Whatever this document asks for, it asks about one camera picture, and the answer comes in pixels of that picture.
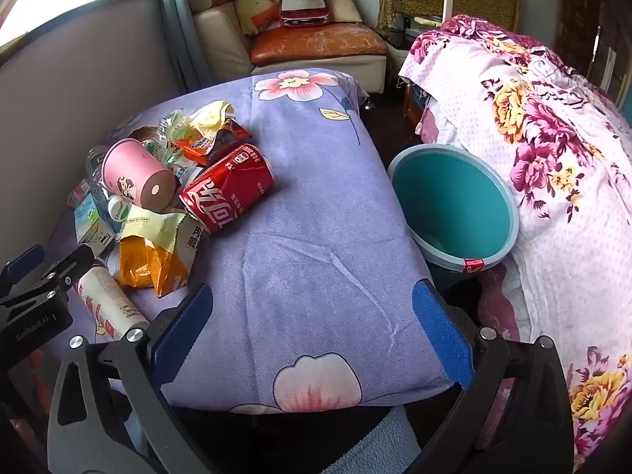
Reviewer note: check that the white bottle with red print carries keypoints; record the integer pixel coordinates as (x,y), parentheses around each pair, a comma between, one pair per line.
(106,301)

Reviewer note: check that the beige pillow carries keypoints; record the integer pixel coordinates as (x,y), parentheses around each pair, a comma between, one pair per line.
(345,5)

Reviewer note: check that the cream leather sofa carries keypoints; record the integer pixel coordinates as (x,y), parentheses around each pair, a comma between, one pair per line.
(217,39)

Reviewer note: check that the grey headboard panel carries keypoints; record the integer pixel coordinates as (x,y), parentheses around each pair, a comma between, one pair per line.
(74,84)

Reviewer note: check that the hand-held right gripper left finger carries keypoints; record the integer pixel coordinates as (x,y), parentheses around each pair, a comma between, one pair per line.
(180,338)

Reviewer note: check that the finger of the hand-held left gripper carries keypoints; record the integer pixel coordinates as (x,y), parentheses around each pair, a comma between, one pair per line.
(24,259)
(74,262)

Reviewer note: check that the blue fleece cloth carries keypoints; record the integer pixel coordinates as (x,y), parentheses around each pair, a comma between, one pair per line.
(370,449)

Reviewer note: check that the window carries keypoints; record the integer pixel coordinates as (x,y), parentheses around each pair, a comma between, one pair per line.
(44,5)

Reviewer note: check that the blue grey curtain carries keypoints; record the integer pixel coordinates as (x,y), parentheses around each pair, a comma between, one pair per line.
(177,19)

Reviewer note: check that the green white clear wrapper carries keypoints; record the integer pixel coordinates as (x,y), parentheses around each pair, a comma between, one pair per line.
(165,133)

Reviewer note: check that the pink paper cup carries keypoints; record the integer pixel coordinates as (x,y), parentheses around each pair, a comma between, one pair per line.
(133,173)

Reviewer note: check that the purple floral blanket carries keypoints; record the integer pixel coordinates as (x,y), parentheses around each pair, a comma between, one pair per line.
(316,237)

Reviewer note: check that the clear plastic water bottle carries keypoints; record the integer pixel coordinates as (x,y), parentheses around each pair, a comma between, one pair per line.
(98,192)

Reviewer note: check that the teal plastic bin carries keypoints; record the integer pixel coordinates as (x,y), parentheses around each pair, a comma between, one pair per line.
(444,197)

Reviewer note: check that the orange seat cushion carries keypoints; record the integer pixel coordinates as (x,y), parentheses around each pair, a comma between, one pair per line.
(316,42)

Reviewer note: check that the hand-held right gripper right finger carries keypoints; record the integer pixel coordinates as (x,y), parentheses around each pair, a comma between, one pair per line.
(439,335)

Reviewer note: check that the green white drink carton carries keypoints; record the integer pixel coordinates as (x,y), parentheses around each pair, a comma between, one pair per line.
(89,218)

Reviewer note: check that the orange yellow snack packet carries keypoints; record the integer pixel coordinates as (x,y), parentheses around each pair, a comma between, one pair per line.
(143,261)

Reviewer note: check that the red soda can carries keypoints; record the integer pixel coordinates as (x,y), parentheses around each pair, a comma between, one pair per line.
(222,187)

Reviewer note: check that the pink floral bedsheet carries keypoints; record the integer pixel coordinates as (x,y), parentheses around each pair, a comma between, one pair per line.
(553,207)

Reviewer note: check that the yellow wrapper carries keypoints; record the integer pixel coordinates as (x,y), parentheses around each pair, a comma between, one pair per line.
(207,118)

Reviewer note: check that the brown round lid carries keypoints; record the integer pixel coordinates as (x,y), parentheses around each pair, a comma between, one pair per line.
(140,132)

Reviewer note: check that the dark wooden cabinet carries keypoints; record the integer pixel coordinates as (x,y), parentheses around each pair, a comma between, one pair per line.
(577,24)

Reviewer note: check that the yellow cartoon pillow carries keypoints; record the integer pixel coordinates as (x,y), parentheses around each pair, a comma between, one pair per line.
(254,2)

